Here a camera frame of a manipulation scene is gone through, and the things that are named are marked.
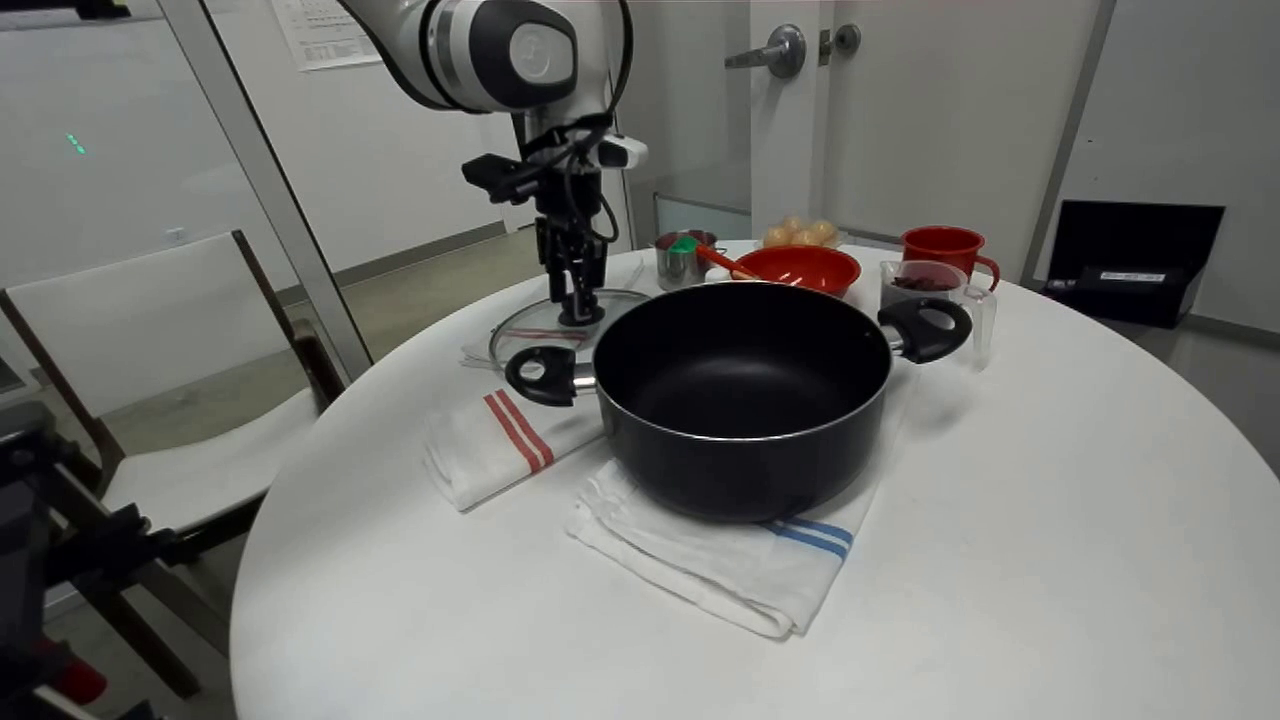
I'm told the glass lid with black knob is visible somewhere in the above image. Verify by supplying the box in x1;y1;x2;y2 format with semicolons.
485;278;658;393

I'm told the black two-handled cooking pot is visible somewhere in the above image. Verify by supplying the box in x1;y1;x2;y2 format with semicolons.
499;278;982;529

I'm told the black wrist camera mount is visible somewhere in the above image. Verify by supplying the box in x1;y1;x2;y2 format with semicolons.
460;133;651;208

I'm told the grey metal frame post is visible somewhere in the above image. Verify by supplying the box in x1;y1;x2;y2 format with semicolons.
157;0;377;384

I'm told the white door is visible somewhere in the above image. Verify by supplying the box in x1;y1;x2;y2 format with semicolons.
745;0;1116;277

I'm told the white chair with dark frame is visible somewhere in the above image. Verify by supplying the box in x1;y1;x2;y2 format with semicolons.
0;228;354;695

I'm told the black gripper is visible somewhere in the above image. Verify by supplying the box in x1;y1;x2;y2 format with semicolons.
533;197;622;323

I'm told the black open case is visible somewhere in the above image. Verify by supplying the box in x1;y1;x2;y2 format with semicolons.
1041;197;1228;333

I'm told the metal cup with green item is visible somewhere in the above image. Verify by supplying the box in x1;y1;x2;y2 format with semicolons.
651;228;722;288

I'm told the white paper notice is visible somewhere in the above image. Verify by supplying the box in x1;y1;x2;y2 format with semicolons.
270;0;393;72

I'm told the red bowl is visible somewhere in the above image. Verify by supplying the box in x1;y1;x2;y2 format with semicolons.
698;240;868;298

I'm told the black tripod stand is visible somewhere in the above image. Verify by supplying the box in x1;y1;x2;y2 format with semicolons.
0;396;271;720

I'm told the glass cup with dark liquid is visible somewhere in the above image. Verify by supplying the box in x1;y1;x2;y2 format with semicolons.
877;255;1001;377

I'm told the silver door lever handle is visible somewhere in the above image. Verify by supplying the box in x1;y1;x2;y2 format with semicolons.
722;19;813;81

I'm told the white towel with blue stripes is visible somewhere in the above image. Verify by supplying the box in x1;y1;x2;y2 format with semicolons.
565;454;884;647

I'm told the silver deadbolt lock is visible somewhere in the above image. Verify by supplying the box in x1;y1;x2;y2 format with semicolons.
815;19;863;68

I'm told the red mug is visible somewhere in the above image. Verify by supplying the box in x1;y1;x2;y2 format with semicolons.
900;222;1004;295

